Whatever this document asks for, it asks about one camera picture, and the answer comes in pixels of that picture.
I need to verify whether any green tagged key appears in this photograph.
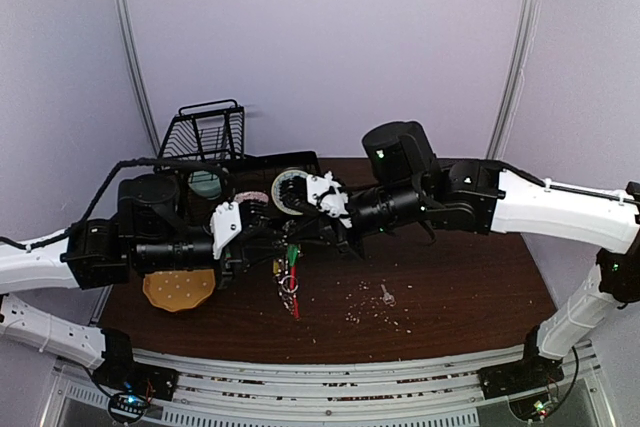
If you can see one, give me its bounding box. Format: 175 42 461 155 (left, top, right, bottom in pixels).
286 244 300 268

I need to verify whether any red handled keyring with keys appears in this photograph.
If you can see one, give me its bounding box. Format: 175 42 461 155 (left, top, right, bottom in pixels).
272 245 302 320

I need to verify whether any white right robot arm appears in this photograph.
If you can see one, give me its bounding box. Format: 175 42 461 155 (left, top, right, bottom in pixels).
272 121 639 389

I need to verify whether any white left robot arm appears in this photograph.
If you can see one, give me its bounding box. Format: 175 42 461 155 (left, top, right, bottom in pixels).
1 174 284 391

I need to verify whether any pink patterned bowl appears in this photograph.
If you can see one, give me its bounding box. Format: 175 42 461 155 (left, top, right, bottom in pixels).
234 191 269 204

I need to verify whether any yellow dotted plate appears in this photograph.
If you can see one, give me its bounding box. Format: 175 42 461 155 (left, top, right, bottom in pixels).
142 269 216 313

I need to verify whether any loose silver key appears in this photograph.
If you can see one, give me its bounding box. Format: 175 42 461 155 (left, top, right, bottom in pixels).
380 284 396 307

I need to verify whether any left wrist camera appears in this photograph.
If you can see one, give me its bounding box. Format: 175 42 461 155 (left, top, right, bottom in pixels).
210 199 268 260

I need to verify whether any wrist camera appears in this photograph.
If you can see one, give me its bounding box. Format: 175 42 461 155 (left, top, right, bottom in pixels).
306 171 352 229
210 199 268 260

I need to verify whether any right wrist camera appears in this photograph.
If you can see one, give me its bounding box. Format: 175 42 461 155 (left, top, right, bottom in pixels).
306 171 352 229

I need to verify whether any black wire dish rack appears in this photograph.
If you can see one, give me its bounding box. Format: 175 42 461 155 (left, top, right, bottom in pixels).
154 99 320 201

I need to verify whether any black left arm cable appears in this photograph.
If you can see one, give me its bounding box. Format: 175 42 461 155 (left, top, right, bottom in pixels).
0 157 231 253

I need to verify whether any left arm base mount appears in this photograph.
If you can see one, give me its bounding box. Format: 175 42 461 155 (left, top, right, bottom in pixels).
89 329 179 425

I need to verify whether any right aluminium frame post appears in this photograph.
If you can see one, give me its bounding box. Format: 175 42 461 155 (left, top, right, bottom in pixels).
486 0 540 160

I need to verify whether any aluminium frame post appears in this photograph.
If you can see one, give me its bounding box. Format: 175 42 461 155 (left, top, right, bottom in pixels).
486 0 540 160
113 0 160 155

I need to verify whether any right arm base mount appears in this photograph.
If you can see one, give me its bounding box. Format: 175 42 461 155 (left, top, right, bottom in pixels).
477 326 580 423

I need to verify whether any left aluminium frame post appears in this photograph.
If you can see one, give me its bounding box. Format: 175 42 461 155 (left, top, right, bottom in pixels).
113 0 160 155

